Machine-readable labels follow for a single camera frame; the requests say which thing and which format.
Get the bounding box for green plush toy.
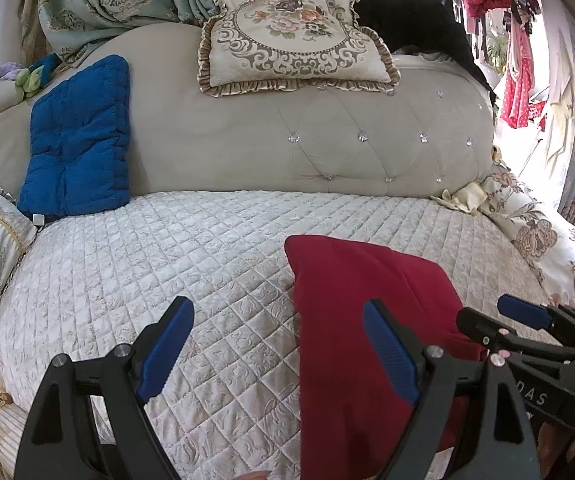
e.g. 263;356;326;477
14;55;63;101

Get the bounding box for red polka dot garment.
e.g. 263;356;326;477
500;20;538;128

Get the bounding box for green potted plant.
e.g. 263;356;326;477
487;35;511;73

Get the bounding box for black cloth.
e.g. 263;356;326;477
355;0;498;106

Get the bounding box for ornate frilled floral pillow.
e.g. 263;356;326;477
197;0;402;97

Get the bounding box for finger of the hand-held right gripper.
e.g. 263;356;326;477
456;306;575;359
497;294;575;346

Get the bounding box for white hanging garment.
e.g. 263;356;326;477
547;30;575;163

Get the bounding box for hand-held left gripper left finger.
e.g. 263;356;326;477
13;296;195;480

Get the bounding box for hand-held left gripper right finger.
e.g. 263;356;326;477
362;299;543;480

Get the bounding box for blue quilted cushion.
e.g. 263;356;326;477
17;55;132;222

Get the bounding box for cream floral print cushion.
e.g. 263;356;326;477
482;160;575;321

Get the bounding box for white quilted sofa cover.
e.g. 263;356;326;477
0;190;568;480

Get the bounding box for pale yellow cloth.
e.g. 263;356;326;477
430;182;488;216

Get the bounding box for beige tufted headboard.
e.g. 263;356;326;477
0;25;498;211

